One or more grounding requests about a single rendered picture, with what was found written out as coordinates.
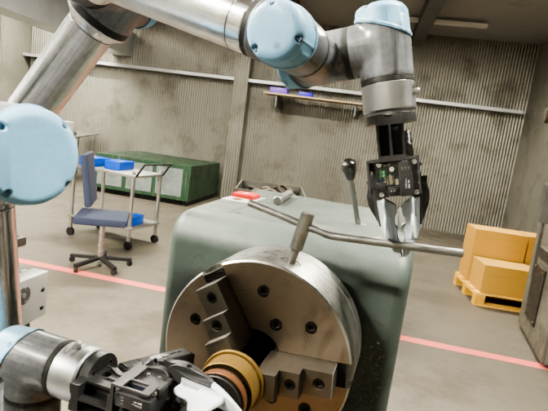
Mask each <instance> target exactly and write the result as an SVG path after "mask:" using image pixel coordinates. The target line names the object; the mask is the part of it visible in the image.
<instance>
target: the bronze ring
mask: <svg viewBox="0 0 548 411"><path fill-rule="evenodd" d="M202 371H203V372H204V373H206V374H207V375H209V376H210V377H211V378H213V379H214V382H216V383H217V384H218V385H219V386H221V387H222V388H223V389H224V390H225V391H226V392H227V393H228V394H229V395H230V396H231V397H232V399H233V400H234V401H235V402H236V404H237V405H238V406H239V407H240V408H241V410H242V411H250V410H251V409H253V408H254V407H255V406H256V405H257V404H258V402H259V401H260V400H261V398H262V395H263V389H264V382H263V375H262V373H261V371H260V369H259V367H258V366H257V364H256V363H255V361H254V360H253V359H252V358H251V357H250V356H248V355H246V354H245V353H243V352H240V351H236V350H230V349H227V350H222V351H218V352H216V353H214V354H213V355H212V356H211V357H210V358H209V359H208V360H207V361H206V363H205V366H204V369H203V370H202Z"/></svg>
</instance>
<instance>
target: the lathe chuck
mask: <svg viewBox="0 0 548 411"><path fill-rule="evenodd" d="M288 257H289V253H288V252H285V251H280V250H266V249H262V250H248V251H245V252H241V253H239V254H235V255H233V256H231V257H229V258H227V259H225V260H223V261H222V262H220V263H217V264H216V265H214V266H213V267H211V268H209V269H207V270H206V271H203V272H202V273H200V274H199V275H198V276H196V277H195V278H194V279H192V280H191V281H190V282H189V283H188V284H187V285H186V287H185V288H184V289H183V291H182V292H181V293H180V295H179V296H178V298H177V299H176V301H175V304H174V306H173V308H172V310H171V313H170V317H169V320H168V324H167V329H166V351H172V350H175V349H179V348H182V347H184V348H186V349H187V350H189V351H190V352H191V353H193V354H194V355H195V358H194V365H195V366H196V367H198V368H199V369H200V370H203V369H204V366H205V364H206V361H207V360H208V359H209V358H210V355H209V353H208V351H207V350H206V344H207V343H208V342H209V341H210V337H209V335H208V333H207V332H206V328H205V326H204V325H203V323H202V322H203V320H205V319H206V318H208V316H207V315H206V311H205V309H204V307H203V306H202V303H201V300H200V299H199V297H198V295H197V290H198V289H200V288H201V287H203V286H204V285H206V284H207V282H206V278H205V277H204V275H206V274H207V273H209V272H212V271H213V270H216V269H218V268H220V267H223V268H224V271H225V272H226V274H227V276H228V279H229V281H230V283H231V285H232V288H233V290H234V292H235V294H236V296H237V298H238V301H239V303H240V305H241V307H242V310H243V312H244V313H245V316H246V318H247V320H248V322H249V324H250V327H251V329H256V330H259V331H261V332H263V333H265V334H266V335H267V336H269V337H270V338H271V339H272V340H273V342H274V343H275V344H276V346H277V348H278V350H279V351H284V352H288V353H293V354H297V355H301V356H309V357H314V358H318V359H322V360H330V361H334V362H338V363H343V364H347V365H349V374H348V380H347V385H346V388H344V387H338V386H336V387H335V389H334V393H333V396H332V398H331V400H330V399H326V398H322V397H318V396H311V395H308V394H303V393H301V395H300V396H299V398H298V399H297V400H296V399H291V398H288V397H284V396H277V397H276V399H275V400H274V401H273V402H271V401H266V400H260V401H259V402H258V404H257V405H256V406H255V407H254V408H253V409H251V410H250V411H341V410H342V409H343V406H344V404H345V402H346V400H347V396H348V393H349V390H350V387H351V382H352V379H353V377H354V373H355V371H356V366H357V361H358V356H359V334H358V329H357V325H356V320H355V317H354V315H353V312H352V309H351V307H350V305H349V303H348V301H347V299H346V298H345V296H344V294H343V292H342V291H341V290H340V289H339V287H338V286H337V285H336V284H335V283H334V281H333V280H332V279H331V278H330V277H329V276H328V275H327V274H326V273H324V272H323V271H322V270H321V269H319V268H318V267H317V266H316V265H314V264H313V263H310V262H309V261H307V260H306V259H303V258H301V257H299V256H298V257H297V259H296V262H297V263H299V265H300V267H295V266H292V265H289V264H288V263H285V262H283V261H282V260H281V259H287V258H288ZM240 352H243V353H245V354H246V355H248V356H250V357H251V358H252V359H253V360H254V361H255V363H256V364H257V366H258V367H259V366H260V365H261V364H262V363H263V361H264V359H262V358H260V357H259V356H257V355H256V354H254V353H253V351H252V350H251V349H250V347H249V345H248V343H247V344H246V345H245V346H244V347H243V348H242V349H241V350H240Z"/></svg>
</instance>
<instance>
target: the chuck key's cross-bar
mask: <svg viewBox="0 0 548 411"><path fill-rule="evenodd" d="M247 206H248V207H251V208H253V209H256V210H258V211H261V212H263V213H265V214H269V215H271V216H273V217H275V218H277V219H280V220H283V221H285V222H287V223H290V224H293V225H294V226H297V225H298V219H297V218H295V217H293V216H290V215H288V214H285V213H282V212H280V211H278V210H275V209H273V208H271V207H268V206H266V205H263V204H260V203H258V202H256V201H252V200H249V201H248V203H247ZM308 231H309V232H312V233H315V234H316V235H319V236H322V237H324V238H327V239H330V240H333V241H345V242H351V243H357V244H363V245H375V246H381V247H387V248H393V249H400V250H412V251H417V252H424V253H430V254H442V255H448V256H454V257H460V258H462V257H463V256H464V250H462V249H456V248H449V247H443V246H437V245H424V244H418V243H412V242H405V241H393V240H387V239H380V238H373V237H366V236H355V235H348V234H342V233H336V232H329V231H327V230H324V229H323V228H319V227H317V226H315V225H310V226H309V228H308Z"/></svg>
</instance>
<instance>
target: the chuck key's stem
mask: <svg viewBox="0 0 548 411"><path fill-rule="evenodd" d="M314 217H315V216H314V214H312V213H310V212H307V211H302V212H301V214H300V217H299V220H298V225H297V226H296V228H295V231H294V235H293V237H292V240H291V242H290V245H289V247H290V248H291V250H290V252H289V257H288V258H287V261H286V262H287V263H290V264H293V265H295V262H296V259H297V257H298V253H299V252H300V251H302V250H303V247H304V245H305V242H306V239H307V236H308V233H309V231H308V228H309V226H310V225H312V222H313V219H314Z"/></svg>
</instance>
